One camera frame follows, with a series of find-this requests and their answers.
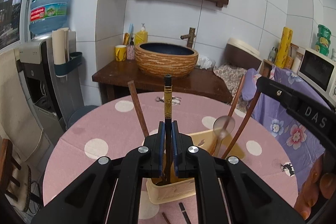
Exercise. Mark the brown wooden chopstick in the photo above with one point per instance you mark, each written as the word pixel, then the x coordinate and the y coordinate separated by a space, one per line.
pixel 166 218
pixel 136 108
pixel 246 119
pixel 237 95

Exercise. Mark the blue water jug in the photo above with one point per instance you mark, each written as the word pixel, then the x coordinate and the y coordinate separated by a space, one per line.
pixel 50 1

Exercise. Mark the blue toothbrush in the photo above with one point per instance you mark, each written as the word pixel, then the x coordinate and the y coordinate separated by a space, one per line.
pixel 131 32

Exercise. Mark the yellow mug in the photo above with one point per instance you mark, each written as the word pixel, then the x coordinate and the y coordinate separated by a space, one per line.
pixel 120 53

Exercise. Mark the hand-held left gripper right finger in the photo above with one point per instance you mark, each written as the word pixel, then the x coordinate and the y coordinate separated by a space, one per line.
pixel 175 146

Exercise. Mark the beige hanging cloth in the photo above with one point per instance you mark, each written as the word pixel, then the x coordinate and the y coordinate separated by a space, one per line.
pixel 18 108

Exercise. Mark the wooden crate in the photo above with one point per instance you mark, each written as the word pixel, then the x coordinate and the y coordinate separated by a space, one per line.
pixel 267 69

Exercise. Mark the cream plastic utensil holder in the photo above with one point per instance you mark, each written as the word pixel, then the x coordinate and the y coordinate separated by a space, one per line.
pixel 168 191

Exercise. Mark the wooden sink cabinet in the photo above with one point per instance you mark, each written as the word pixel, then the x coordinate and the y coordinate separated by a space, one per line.
pixel 118 74

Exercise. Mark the grey water dispenser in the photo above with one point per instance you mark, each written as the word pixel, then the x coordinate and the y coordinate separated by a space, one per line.
pixel 34 77

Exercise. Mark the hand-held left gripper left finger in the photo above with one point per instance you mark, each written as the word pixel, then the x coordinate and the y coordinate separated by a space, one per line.
pixel 161 146

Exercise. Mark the bronze faucet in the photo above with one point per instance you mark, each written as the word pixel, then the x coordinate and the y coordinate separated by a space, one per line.
pixel 190 37

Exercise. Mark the stack of green bowls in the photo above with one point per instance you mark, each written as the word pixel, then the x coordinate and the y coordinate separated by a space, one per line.
pixel 323 40

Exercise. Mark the yellow soap dispenser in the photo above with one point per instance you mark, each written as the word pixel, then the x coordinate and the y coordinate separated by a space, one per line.
pixel 141 36

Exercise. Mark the white microwave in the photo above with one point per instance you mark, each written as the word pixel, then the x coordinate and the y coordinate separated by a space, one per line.
pixel 315 71

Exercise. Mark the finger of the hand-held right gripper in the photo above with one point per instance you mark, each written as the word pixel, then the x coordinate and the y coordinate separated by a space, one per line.
pixel 278 94

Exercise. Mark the grey round trash bin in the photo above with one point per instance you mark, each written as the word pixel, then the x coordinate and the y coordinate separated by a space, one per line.
pixel 78 116

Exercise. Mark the person's right hand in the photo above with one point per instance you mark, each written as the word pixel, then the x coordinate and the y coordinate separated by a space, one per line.
pixel 315 182

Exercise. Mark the dark banded chopstick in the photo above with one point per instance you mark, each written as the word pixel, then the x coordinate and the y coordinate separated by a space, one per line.
pixel 184 213
pixel 168 98

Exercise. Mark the brown and cream rice cooker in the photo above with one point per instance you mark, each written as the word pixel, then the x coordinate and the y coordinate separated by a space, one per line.
pixel 239 53

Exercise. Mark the wooden chair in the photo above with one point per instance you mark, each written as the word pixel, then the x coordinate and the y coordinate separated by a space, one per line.
pixel 13 174

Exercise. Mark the purple floral cloth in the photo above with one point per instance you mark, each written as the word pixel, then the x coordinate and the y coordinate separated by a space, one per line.
pixel 283 124

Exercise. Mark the white plastic bag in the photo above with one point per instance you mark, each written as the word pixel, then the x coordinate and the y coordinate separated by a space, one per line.
pixel 206 62

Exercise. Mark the yellow wrap roll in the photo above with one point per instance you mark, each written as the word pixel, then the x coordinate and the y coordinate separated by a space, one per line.
pixel 284 48

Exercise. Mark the glass window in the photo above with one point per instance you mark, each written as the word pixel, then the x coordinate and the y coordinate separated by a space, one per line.
pixel 13 3

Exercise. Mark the woven pattern sink basin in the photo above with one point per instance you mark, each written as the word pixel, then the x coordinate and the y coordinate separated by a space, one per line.
pixel 165 64

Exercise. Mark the brown floral cloth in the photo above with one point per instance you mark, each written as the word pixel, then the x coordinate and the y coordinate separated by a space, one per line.
pixel 228 77

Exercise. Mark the white paper cup stack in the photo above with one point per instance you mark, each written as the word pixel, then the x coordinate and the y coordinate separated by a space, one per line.
pixel 59 45

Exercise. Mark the teal cup holder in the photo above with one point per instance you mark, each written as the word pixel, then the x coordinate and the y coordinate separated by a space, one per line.
pixel 74 61

